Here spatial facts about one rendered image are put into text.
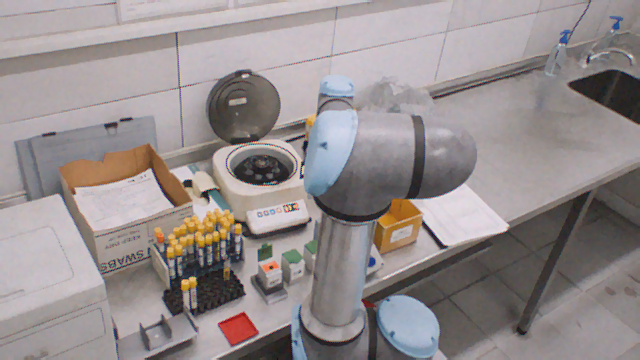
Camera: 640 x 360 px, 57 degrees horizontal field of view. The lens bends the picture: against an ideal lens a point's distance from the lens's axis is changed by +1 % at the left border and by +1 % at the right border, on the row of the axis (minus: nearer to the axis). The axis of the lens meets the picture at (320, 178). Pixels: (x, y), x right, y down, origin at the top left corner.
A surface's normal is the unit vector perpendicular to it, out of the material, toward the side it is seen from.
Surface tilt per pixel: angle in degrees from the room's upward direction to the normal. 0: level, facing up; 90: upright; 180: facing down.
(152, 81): 90
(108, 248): 89
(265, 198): 90
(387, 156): 58
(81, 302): 90
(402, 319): 7
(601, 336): 0
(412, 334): 7
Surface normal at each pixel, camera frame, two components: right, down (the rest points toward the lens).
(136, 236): 0.51, 0.55
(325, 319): -0.37, 0.57
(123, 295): 0.10, -0.79
